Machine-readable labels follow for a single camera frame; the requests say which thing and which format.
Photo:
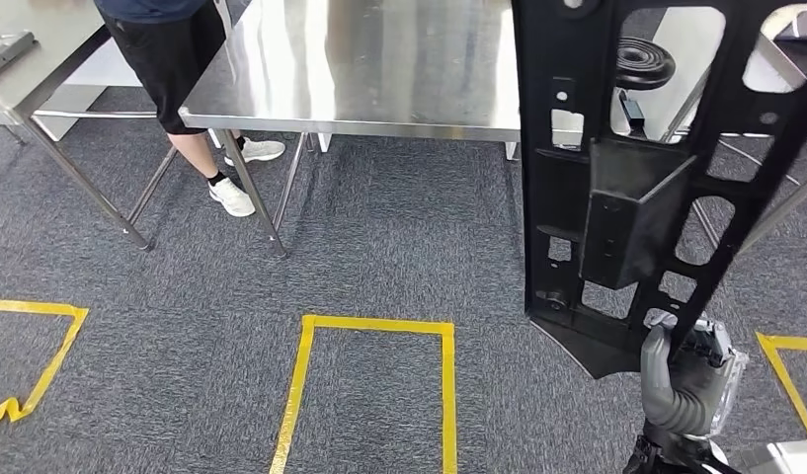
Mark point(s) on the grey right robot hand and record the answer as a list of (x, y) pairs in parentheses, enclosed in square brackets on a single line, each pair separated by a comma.
[(684, 405)]

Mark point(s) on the black plastic plate bracket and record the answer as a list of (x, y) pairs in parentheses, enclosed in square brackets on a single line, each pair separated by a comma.
[(560, 196)]

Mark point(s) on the steel workbench table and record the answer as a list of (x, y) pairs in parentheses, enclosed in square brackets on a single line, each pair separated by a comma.
[(377, 65)]

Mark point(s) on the yellow floor tape square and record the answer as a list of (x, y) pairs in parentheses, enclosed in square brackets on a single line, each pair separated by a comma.
[(786, 379), (377, 324), (49, 307)]

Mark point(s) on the black ribbed round disc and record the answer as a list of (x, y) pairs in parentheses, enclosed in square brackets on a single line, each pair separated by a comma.
[(645, 62)]

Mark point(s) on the person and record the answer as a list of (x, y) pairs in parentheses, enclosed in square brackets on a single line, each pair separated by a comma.
[(167, 65)]

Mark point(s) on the grey metal plate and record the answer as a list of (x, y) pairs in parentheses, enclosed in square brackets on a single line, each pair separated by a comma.
[(4, 52)]

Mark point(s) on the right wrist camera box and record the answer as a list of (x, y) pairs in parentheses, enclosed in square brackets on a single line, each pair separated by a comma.
[(782, 458)]

